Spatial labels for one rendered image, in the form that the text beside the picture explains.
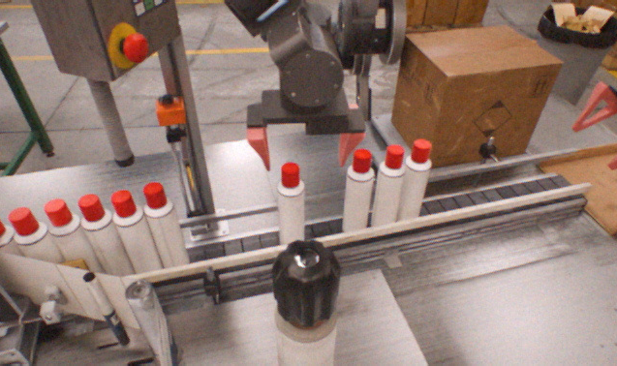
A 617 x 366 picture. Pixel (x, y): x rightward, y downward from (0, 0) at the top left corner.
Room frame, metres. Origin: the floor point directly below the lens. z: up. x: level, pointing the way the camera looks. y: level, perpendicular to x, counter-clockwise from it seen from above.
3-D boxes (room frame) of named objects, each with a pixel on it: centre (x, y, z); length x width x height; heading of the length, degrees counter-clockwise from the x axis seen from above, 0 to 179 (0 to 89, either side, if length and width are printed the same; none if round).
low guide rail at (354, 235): (0.60, -0.15, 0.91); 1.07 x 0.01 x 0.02; 105
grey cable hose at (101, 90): (0.62, 0.33, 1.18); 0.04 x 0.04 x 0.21
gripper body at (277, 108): (0.45, 0.00, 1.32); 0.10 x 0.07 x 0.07; 94
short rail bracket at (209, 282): (0.47, 0.17, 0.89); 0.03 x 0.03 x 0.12; 15
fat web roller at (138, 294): (0.34, 0.23, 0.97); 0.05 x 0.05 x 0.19
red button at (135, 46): (0.55, 0.23, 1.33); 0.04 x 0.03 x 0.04; 160
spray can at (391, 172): (0.64, -0.17, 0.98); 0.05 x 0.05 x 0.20
